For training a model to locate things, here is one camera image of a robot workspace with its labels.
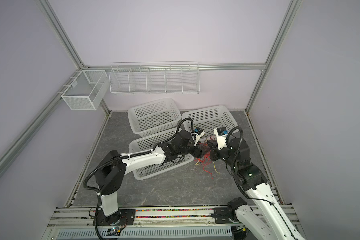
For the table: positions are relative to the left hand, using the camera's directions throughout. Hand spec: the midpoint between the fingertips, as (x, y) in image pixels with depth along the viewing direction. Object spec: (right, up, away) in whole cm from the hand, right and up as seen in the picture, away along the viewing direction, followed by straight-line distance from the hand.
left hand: (206, 148), depth 81 cm
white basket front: (-36, 0, +14) cm, 39 cm away
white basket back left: (-36, +19, +35) cm, 54 cm away
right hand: (0, +5, -11) cm, 12 cm away
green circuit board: (-46, -39, -9) cm, 61 cm away
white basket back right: (+8, +18, +32) cm, 38 cm away
